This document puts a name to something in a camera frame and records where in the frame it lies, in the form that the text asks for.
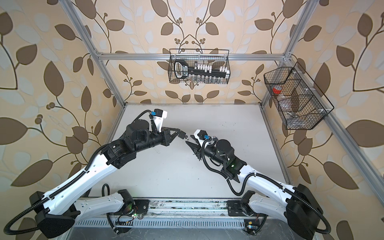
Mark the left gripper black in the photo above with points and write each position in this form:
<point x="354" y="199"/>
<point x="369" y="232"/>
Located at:
<point x="166" y="137"/>

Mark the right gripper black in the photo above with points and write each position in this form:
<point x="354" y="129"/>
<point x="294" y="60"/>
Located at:
<point x="196" y="149"/>

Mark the black padlock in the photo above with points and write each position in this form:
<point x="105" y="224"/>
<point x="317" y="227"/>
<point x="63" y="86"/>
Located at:
<point x="182" y="135"/>

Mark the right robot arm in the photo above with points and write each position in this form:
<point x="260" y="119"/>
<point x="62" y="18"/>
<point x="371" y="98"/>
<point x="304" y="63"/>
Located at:
<point x="260" y="194"/>

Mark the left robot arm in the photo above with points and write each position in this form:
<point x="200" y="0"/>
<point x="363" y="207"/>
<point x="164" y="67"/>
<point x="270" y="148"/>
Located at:
<point x="56" y="211"/>

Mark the black socket set holder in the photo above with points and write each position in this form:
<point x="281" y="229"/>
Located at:
<point x="183" y="70"/>

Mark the red capped item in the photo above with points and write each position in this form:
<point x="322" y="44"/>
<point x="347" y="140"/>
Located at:
<point x="277" y="90"/>

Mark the clear plastic bag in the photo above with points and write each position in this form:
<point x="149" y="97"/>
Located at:
<point x="300" y="120"/>

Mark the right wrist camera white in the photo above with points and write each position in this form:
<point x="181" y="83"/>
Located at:
<point x="201" y="136"/>

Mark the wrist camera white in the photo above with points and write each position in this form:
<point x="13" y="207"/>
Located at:
<point x="201" y="136"/>
<point x="157" y="117"/>

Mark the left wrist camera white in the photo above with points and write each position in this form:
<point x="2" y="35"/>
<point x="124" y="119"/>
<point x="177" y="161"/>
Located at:
<point x="157" y="117"/>

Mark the back wire basket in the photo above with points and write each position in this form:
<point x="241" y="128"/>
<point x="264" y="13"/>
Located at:
<point x="216" y="57"/>

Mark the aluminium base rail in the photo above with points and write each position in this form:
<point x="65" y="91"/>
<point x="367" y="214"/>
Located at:
<point x="191" y="214"/>

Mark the side wire basket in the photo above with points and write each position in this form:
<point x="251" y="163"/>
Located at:
<point x="299" y="91"/>

